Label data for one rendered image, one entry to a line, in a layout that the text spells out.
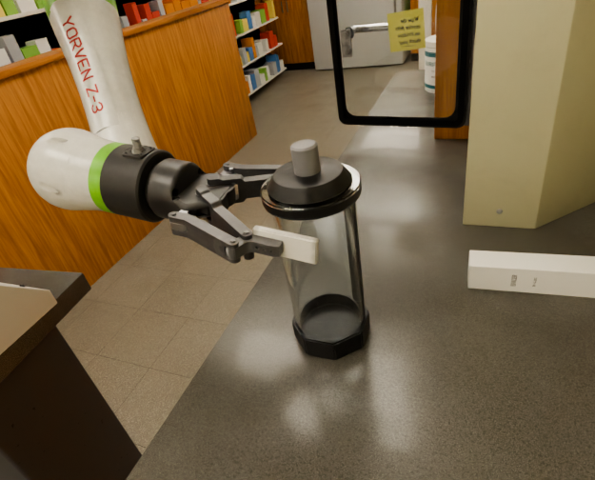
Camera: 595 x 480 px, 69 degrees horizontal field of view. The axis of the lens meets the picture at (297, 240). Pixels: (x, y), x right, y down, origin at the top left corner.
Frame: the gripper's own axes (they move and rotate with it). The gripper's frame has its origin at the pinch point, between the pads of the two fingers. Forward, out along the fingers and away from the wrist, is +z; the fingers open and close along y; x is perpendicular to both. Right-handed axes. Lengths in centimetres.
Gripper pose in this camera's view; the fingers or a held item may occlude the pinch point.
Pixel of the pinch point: (317, 218)
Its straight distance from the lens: 48.2
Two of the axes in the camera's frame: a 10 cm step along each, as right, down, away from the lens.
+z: 9.4, 2.0, -2.9
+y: 3.5, -5.7, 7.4
